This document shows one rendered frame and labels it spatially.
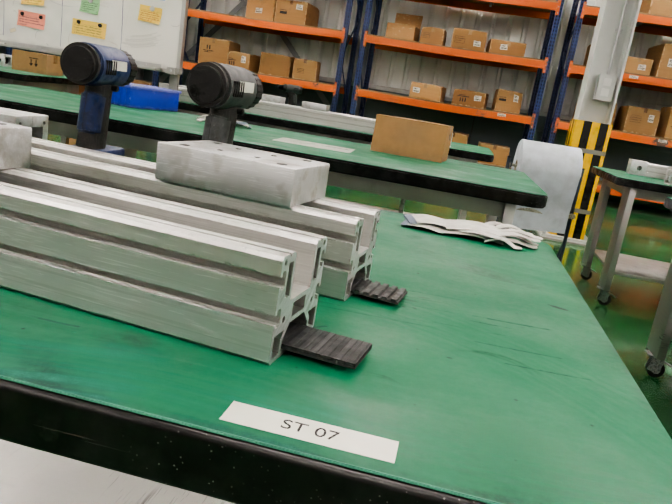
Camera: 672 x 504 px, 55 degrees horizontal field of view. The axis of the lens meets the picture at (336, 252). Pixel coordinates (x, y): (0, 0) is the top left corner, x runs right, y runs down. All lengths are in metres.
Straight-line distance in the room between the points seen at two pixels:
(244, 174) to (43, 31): 3.62
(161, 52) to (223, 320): 3.42
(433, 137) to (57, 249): 2.22
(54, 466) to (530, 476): 1.09
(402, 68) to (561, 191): 7.22
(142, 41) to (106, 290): 3.42
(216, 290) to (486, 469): 0.23
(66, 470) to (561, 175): 3.47
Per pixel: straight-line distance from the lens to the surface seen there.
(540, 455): 0.45
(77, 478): 1.36
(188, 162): 0.70
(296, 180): 0.66
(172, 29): 3.85
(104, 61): 1.01
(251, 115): 4.15
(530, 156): 4.22
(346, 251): 0.65
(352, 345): 0.53
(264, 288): 0.47
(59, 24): 4.19
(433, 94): 10.10
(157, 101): 3.19
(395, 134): 2.70
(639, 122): 10.44
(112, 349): 0.50
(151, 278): 0.52
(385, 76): 11.22
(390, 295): 0.69
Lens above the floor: 0.98
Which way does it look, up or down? 14 degrees down
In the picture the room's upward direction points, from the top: 9 degrees clockwise
